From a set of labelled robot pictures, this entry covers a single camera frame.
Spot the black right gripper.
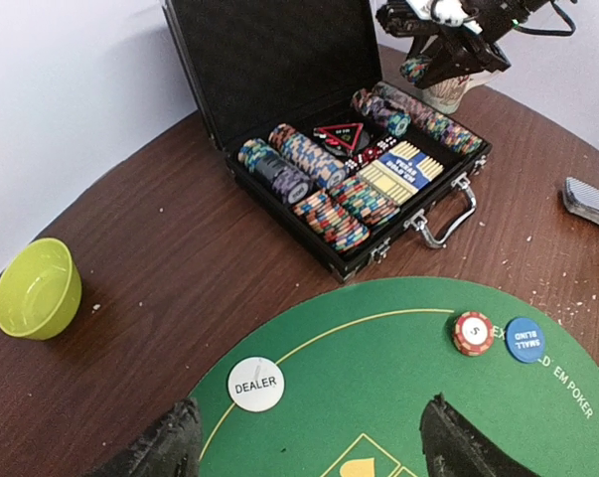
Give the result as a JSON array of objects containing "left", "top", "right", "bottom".
[{"left": 375, "top": 1, "right": 511, "bottom": 89}]

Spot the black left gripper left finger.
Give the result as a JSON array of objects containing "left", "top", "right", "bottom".
[{"left": 89, "top": 397, "right": 203, "bottom": 476}]

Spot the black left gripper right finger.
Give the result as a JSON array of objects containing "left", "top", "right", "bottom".
[{"left": 419, "top": 394, "right": 537, "bottom": 477}]

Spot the white dealer button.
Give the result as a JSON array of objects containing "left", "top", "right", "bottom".
[{"left": 227, "top": 357, "right": 285, "bottom": 413}]

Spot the red cream poker chip stack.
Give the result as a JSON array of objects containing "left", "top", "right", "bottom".
[{"left": 452, "top": 311, "right": 495, "bottom": 357}]

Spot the blue small blind button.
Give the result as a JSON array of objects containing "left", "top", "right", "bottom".
[{"left": 505, "top": 316, "right": 546, "bottom": 364}]

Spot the blue texas holdem card box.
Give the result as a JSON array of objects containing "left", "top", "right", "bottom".
[{"left": 358, "top": 141, "right": 444, "bottom": 206}]

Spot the white patterned ceramic mug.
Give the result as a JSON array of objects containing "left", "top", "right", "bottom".
[{"left": 422, "top": 73, "right": 495, "bottom": 114}]

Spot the round green poker mat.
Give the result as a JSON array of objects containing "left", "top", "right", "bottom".
[{"left": 192, "top": 277, "right": 599, "bottom": 476}]

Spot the triangular black red plaque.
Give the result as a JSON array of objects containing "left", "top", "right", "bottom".
[{"left": 313, "top": 122, "right": 364, "bottom": 151}]

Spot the red translucent dice row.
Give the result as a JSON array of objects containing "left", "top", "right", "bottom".
[{"left": 345, "top": 135, "right": 399, "bottom": 174}]

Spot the black poker chip case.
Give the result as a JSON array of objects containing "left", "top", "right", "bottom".
[{"left": 163, "top": 1, "right": 491, "bottom": 281}]

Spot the blue playing card deck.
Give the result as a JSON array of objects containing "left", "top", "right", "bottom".
[{"left": 562, "top": 177, "right": 599, "bottom": 226}]

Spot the lime green plastic bowl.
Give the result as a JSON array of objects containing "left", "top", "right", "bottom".
[{"left": 0, "top": 238, "right": 82, "bottom": 341}]

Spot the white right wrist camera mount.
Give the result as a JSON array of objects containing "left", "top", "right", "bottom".
[{"left": 406, "top": 0, "right": 483, "bottom": 35}]

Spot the silver case handle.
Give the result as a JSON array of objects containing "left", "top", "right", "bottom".
[{"left": 402, "top": 178, "right": 478, "bottom": 249}]

